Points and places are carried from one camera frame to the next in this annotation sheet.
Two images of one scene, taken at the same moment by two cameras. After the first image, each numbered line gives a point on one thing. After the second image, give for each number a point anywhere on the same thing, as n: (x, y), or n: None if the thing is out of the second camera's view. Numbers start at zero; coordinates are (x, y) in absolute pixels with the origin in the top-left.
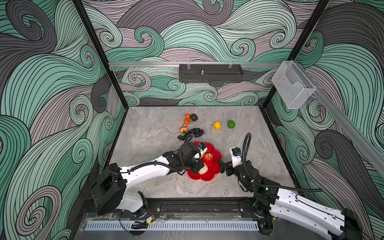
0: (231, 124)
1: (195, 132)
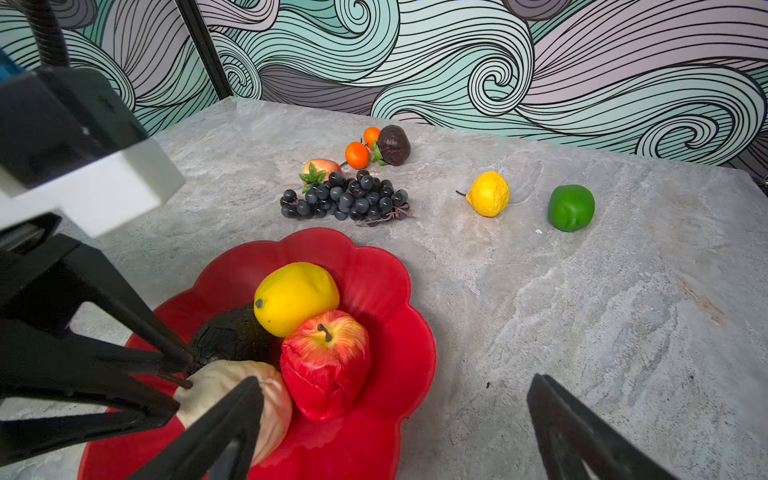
0: (571, 207)
1: (362, 198)
